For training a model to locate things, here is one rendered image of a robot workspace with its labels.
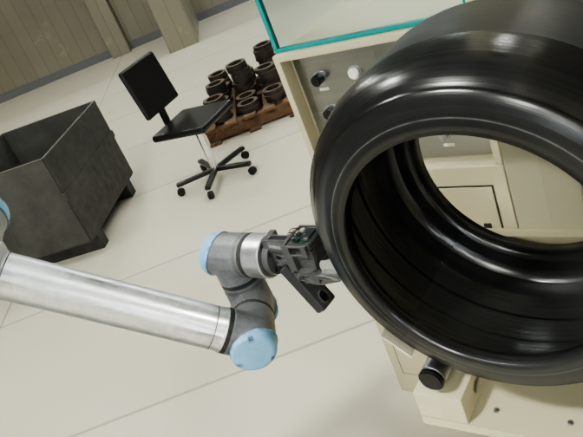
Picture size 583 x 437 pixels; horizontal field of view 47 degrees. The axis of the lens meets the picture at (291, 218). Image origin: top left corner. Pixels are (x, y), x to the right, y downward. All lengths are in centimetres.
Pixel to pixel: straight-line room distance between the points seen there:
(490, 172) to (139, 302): 93
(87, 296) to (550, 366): 77
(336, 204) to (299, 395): 171
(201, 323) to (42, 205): 318
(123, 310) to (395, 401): 139
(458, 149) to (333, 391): 115
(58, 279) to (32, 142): 414
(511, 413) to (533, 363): 20
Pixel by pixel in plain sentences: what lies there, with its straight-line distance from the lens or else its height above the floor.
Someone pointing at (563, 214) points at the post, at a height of 98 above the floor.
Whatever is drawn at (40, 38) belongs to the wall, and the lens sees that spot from 1139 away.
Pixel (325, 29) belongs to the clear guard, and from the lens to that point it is 175.
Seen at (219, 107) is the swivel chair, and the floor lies 48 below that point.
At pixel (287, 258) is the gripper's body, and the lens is 123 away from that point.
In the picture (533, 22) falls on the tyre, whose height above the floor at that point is 143.
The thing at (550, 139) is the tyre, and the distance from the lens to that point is 80.
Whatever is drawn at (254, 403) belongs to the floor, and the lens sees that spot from 268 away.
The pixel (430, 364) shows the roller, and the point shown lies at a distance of 116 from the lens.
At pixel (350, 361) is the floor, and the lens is 265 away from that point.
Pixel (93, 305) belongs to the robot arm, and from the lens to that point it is 125.
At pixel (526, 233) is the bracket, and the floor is 95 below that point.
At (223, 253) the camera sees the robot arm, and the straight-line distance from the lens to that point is 133.
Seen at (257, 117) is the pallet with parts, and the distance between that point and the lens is 528.
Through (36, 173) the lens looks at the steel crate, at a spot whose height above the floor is 65.
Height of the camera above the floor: 171
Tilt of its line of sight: 27 degrees down
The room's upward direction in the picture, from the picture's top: 23 degrees counter-clockwise
